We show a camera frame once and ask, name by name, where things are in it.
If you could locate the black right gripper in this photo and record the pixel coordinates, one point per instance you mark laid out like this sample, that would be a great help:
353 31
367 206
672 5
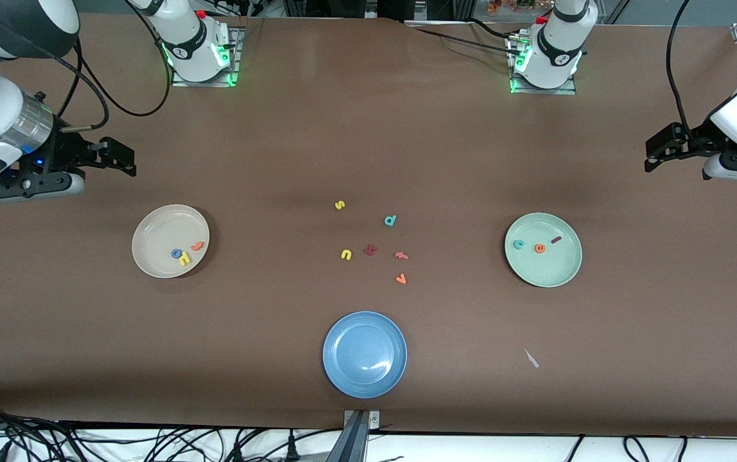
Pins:
65 154

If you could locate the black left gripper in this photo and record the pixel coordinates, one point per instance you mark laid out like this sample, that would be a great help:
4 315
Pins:
696 139

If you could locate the yellow foam letter h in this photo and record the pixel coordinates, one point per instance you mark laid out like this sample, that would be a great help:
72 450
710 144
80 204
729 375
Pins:
185 259

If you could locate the beige brown plate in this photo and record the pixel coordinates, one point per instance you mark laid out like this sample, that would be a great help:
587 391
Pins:
163 234

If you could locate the pale green plate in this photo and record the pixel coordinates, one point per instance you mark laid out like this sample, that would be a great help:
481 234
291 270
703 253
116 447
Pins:
545 266

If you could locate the orange dried flowers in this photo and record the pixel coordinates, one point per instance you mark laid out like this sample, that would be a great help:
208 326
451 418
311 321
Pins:
510 5

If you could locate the white paper scrap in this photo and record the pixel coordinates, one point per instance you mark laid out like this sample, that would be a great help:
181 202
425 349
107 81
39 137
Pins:
531 358

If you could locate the blue plate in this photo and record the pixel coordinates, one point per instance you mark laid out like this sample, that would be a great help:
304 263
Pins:
362 353

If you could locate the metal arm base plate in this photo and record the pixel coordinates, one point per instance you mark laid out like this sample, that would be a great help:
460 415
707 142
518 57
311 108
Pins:
522 86
235 64

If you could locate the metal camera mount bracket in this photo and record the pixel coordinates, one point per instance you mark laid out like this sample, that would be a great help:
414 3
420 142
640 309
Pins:
355 436

